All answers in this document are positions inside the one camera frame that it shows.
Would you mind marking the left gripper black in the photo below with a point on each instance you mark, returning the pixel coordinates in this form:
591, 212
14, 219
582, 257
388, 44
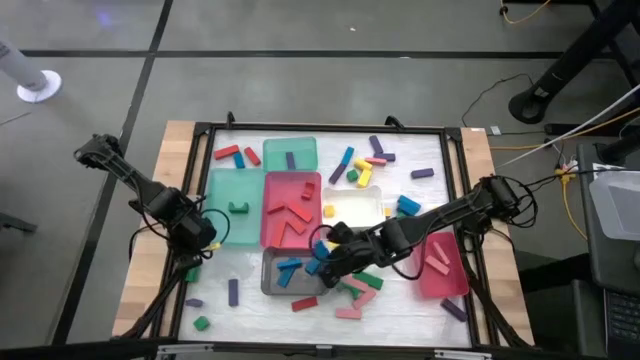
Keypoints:
192, 232

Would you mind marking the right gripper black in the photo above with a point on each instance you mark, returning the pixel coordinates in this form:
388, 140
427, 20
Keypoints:
370, 248

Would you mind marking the red rectangular block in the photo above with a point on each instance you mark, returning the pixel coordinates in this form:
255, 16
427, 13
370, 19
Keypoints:
305, 303
298, 226
276, 208
300, 211
278, 234
226, 152
252, 156

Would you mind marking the yellow cube block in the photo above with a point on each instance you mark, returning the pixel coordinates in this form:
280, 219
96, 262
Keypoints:
328, 211

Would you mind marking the green arch block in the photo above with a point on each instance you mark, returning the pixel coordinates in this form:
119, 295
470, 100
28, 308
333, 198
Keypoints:
350, 292
238, 208

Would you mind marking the pink rectangular block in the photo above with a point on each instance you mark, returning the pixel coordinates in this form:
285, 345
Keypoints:
354, 283
437, 265
440, 252
348, 313
364, 299
375, 161

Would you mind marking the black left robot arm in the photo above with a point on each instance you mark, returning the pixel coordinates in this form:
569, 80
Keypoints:
125, 175

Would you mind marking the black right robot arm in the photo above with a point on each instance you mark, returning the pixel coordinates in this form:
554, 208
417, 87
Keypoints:
450, 210

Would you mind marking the large teal plastic bin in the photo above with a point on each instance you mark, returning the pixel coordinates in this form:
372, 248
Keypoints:
225, 225

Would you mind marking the gray translucent plastic bin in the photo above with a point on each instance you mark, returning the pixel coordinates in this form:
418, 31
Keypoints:
272, 287

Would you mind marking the green cube block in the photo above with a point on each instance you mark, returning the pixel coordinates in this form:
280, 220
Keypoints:
201, 323
352, 175

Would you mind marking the white plastic bin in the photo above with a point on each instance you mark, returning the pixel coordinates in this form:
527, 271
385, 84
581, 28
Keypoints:
355, 205

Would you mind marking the silver aluminium bar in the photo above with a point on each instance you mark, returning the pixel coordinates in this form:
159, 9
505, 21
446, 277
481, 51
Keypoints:
462, 355
185, 349

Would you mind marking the long green block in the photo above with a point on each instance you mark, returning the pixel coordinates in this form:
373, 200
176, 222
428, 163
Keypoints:
400, 215

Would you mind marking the large pink-red plastic bin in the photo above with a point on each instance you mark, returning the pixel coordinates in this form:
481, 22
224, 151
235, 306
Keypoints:
290, 187

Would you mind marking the deep red plastic bin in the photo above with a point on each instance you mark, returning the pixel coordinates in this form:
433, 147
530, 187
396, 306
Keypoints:
450, 285

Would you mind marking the small teal plastic bin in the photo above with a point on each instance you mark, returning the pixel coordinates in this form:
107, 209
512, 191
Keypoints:
305, 147

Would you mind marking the black floor object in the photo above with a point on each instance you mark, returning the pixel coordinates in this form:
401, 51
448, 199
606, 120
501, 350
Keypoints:
17, 223

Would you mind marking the small white adapter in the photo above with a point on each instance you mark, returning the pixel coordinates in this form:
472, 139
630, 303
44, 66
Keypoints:
495, 130

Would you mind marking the white pole stand round base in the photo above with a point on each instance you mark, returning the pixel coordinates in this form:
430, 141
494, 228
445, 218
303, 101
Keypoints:
37, 86

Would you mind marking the black pole stand round base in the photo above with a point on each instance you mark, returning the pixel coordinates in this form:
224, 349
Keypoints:
535, 102

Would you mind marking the dark side table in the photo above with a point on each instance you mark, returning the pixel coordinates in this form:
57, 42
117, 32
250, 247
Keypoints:
600, 265

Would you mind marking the black power strip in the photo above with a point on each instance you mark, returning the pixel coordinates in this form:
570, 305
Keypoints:
570, 129

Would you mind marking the gray plastic tote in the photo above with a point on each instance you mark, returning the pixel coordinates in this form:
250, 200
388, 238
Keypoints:
617, 205

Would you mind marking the black keyboard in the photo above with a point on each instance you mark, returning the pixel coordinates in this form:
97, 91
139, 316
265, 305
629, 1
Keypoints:
625, 317

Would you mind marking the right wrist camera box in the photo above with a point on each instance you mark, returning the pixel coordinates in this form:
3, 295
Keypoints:
340, 233

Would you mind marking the black diagonal frame braces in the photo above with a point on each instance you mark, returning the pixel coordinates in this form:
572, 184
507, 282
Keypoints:
155, 305
492, 310

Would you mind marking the black frame clamp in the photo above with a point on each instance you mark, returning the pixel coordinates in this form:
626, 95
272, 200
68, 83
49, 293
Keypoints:
230, 120
395, 121

